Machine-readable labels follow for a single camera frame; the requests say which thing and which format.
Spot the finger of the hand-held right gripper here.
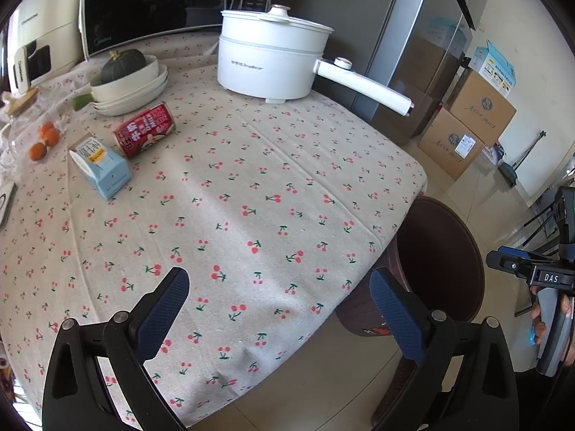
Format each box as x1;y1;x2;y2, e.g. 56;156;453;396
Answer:
498;245;558;262
485;251;535;280

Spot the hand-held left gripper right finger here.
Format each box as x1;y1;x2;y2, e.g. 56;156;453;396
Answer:
369;267;517;431

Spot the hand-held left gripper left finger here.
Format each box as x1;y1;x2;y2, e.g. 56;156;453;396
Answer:
42;267;190;431

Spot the brown plastic bin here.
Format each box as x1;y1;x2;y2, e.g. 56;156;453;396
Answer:
335;196;487;338

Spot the person's right hand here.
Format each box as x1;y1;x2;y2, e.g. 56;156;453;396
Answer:
529;284;575;346

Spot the pink printed package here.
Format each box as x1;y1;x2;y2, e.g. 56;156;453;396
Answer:
478;144;506;165

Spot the cherry print tablecloth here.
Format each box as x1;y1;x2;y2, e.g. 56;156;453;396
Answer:
0;31;428;429

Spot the light blue milk carton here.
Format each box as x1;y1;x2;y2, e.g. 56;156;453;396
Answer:
68;132;133;201

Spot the red cartoon drink can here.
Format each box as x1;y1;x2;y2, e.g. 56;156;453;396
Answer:
113;102;175;159

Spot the blue and white box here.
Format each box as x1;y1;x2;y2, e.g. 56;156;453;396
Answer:
476;40;517;96

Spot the white round-dial device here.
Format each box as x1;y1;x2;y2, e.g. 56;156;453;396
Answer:
0;182;18;230

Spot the dark green pumpkin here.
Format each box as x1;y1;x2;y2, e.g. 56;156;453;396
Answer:
100;50;147;85

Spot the grey refrigerator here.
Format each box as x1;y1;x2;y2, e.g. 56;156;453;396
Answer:
270;0;477;144

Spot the glass dome wooden top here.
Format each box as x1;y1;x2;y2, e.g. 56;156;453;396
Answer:
0;87;68;176

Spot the white electric pot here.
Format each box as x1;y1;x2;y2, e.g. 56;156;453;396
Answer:
217;4;415;117

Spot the black microwave oven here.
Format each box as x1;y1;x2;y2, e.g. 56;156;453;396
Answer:
80;0;275;60

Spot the cream air fryer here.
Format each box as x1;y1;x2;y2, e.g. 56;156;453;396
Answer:
6;0;86;95

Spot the long-handled dustpan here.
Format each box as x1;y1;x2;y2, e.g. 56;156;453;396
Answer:
498;131;548;187

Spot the cream bowl with handle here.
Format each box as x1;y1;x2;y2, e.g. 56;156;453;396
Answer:
90;54;160;102

